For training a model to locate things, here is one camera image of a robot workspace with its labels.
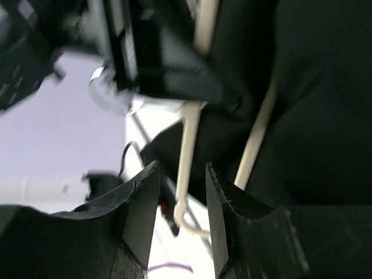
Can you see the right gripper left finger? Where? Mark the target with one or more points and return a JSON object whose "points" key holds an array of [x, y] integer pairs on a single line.
{"points": [[109, 237]]}

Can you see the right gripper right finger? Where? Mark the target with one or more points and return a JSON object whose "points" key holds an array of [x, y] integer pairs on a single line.
{"points": [[253, 240]]}

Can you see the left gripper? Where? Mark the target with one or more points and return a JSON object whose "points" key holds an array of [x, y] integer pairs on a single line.
{"points": [[139, 56]]}

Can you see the cream wooden hanger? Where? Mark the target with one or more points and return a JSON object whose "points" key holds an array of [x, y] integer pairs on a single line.
{"points": [[189, 139]]}

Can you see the black trousers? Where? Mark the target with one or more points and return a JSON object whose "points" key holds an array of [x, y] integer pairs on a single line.
{"points": [[317, 147]]}

